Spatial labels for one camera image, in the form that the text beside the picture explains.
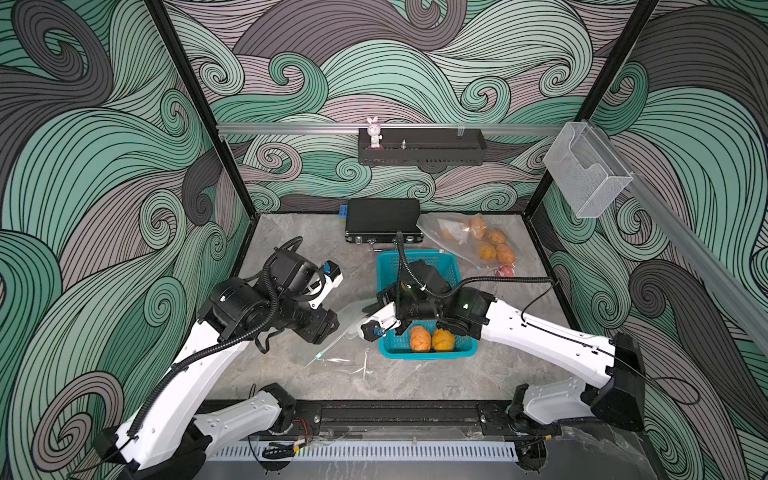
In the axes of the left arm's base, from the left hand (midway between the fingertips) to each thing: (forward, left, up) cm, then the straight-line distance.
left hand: (326, 315), depth 62 cm
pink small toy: (+29, -55, -25) cm, 67 cm away
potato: (+42, -55, -23) cm, 73 cm away
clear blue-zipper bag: (+41, -49, -24) cm, 68 cm away
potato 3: (+35, -50, -23) cm, 65 cm away
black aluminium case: (+53, -11, -27) cm, 61 cm away
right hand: (+5, -8, -3) cm, 9 cm away
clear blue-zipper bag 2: (+1, -3, -27) cm, 27 cm away
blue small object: (+55, +3, -24) cm, 60 cm away
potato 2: (+33, -55, -22) cm, 68 cm away
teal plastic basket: (+3, -17, -27) cm, 33 cm away
